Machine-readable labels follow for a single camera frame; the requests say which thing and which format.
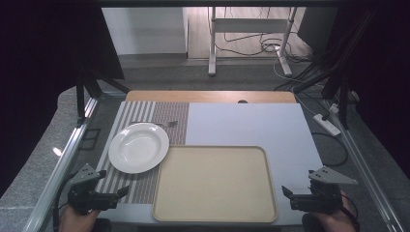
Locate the person's left hand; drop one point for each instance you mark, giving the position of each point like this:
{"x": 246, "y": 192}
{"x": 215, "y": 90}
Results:
{"x": 75, "y": 223}

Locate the white power strip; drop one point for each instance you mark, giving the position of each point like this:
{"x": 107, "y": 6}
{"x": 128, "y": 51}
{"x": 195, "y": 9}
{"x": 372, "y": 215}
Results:
{"x": 328, "y": 125}

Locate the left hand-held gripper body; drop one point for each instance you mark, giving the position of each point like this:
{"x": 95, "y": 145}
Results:
{"x": 84, "y": 196}

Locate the beige plastic tray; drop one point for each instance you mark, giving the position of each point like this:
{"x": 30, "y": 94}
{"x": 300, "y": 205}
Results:
{"x": 214, "y": 183}

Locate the aluminium frame rail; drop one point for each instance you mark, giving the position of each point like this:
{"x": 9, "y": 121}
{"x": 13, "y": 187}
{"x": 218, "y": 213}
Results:
{"x": 61, "y": 164}
{"x": 364, "y": 174}

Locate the white desk frame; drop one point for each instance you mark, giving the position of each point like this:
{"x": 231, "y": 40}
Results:
{"x": 248, "y": 25}

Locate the white round plate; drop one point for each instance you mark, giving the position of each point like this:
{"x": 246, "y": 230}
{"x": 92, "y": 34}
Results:
{"x": 138, "y": 148}

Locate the person's right hand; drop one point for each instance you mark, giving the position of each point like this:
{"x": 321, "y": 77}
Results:
{"x": 335, "y": 222}

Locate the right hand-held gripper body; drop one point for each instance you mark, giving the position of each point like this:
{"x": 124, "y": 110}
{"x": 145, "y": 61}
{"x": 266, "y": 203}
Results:
{"x": 317, "y": 201}

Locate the white board sheet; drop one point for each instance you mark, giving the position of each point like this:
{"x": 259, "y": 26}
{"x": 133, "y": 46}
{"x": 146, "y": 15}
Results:
{"x": 251, "y": 125}

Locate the striped woven placemat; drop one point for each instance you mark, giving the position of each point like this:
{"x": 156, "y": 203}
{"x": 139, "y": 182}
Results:
{"x": 170, "y": 111}

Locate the metal fork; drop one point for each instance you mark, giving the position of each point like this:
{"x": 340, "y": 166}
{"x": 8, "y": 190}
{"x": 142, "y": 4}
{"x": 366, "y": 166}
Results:
{"x": 170, "y": 123}

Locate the black frame strut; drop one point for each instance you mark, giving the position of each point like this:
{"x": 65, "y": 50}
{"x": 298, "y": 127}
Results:
{"x": 344, "y": 103}
{"x": 80, "y": 96}

